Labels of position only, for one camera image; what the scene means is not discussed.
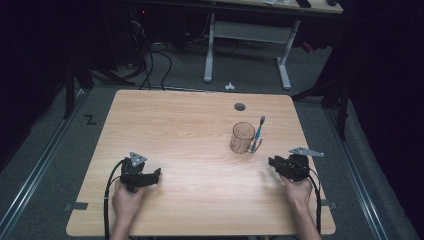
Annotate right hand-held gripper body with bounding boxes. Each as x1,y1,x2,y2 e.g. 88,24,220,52
282,146,325,183

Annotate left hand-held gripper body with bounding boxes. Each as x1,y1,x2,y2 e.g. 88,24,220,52
120,151,153,194

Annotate blue toothbrush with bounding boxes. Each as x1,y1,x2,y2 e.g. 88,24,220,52
250,115,267,154

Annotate clear glass mug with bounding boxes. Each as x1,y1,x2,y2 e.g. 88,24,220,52
229,121,263,155

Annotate person's right hand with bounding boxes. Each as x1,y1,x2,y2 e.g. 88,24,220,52
280,175,314,210

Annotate person's left hand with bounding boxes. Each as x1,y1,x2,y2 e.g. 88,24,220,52
111,181,147,221

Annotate grey tape strip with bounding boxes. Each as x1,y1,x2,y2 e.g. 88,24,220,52
320,198,337,210
63,201,90,212

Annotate black metal stand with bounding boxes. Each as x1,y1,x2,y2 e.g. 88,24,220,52
290,78,352,142
62,59,136,120

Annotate white-framed desk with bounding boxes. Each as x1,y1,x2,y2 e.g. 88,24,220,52
203,0,344,91

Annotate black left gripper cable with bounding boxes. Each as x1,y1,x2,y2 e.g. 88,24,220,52
103,158,127,240

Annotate metal floor rail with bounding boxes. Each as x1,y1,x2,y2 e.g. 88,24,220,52
323,106,390,240
0,89,88,232

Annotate black floor cables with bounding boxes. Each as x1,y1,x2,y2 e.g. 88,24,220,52
131,19,174,92

